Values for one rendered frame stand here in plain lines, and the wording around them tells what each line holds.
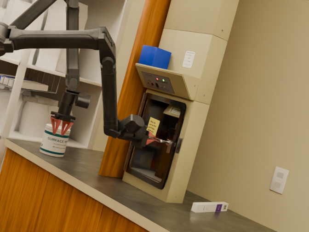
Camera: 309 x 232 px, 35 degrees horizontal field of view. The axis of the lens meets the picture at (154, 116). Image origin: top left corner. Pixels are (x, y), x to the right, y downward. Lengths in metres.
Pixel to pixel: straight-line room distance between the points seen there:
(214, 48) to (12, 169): 1.28
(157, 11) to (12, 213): 1.29
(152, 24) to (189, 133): 0.59
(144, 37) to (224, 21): 0.41
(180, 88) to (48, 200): 0.85
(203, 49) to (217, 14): 0.17
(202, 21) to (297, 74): 0.52
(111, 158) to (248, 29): 0.97
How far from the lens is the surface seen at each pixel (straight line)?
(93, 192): 2.11
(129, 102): 2.40
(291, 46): 2.46
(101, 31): 1.73
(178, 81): 2.13
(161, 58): 2.27
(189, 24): 2.29
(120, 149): 2.43
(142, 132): 2.12
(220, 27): 2.22
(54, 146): 2.58
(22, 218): 2.63
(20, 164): 2.69
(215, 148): 2.60
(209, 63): 2.19
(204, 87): 2.20
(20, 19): 2.27
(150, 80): 2.28
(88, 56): 3.55
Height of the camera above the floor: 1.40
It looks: 3 degrees down
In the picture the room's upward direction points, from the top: 15 degrees clockwise
